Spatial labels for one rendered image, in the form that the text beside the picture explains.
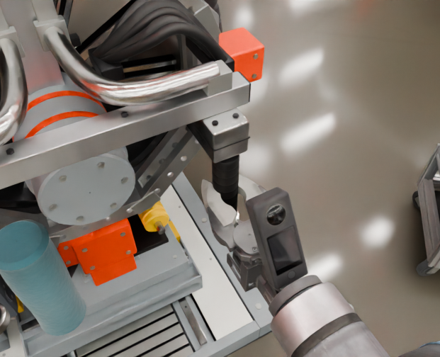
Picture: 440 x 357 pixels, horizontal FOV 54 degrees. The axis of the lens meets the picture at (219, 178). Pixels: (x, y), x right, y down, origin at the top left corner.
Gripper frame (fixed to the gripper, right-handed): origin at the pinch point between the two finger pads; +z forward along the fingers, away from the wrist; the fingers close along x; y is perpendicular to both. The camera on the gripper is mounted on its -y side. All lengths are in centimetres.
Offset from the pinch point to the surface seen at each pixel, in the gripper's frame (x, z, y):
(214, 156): -2.4, -3.1, -8.3
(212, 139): -2.5, -2.8, -11.1
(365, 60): 141, 101, 83
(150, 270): -8, 26, 61
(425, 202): 85, 11, 69
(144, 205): -7.2, 18.5, 23.0
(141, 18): -4.8, 10.2, -20.5
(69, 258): -24.4, 18.8, 30.0
